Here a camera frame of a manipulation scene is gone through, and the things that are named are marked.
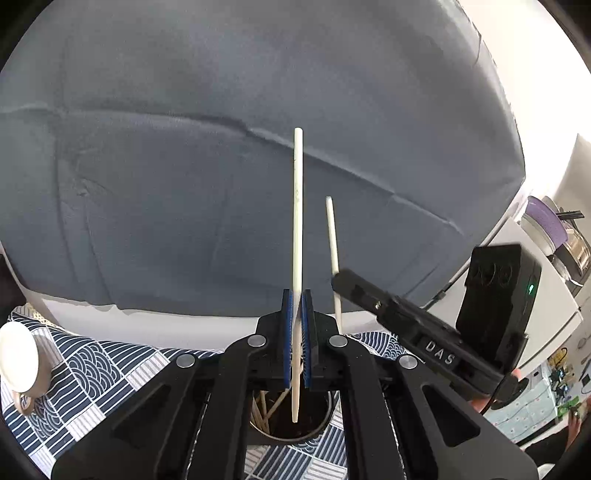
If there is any black cable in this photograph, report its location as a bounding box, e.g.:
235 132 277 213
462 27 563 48
482 376 532 416

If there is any grey sofa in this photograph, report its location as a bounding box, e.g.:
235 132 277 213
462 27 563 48
0 0 527 319

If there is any purple plate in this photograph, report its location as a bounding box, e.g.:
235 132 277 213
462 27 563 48
521 196 570 252

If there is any light blue floral cloth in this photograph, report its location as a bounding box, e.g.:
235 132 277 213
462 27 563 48
485 360 571 446

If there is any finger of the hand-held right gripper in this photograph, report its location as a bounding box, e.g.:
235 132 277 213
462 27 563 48
332 270 419 345

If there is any white cabinet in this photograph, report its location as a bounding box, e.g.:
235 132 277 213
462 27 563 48
431 215 583 358

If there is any blue white patterned tablecloth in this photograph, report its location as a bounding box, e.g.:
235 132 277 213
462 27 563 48
0 305 411 480

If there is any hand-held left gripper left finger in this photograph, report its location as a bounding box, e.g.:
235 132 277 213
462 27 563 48
51 290 294 480

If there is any group of tan wooden chopsticks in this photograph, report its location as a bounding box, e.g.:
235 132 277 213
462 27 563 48
252 390 291 430

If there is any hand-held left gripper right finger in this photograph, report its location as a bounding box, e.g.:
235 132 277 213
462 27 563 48
302 289 539 480

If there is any metal pot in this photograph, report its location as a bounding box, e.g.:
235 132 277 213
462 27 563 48
551 222 591 296

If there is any beige ceramic mug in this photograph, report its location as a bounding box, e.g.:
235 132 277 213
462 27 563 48
0 320 63 416

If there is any black cylindrical utensil holder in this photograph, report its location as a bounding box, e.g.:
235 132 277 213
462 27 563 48
248 390 337 448

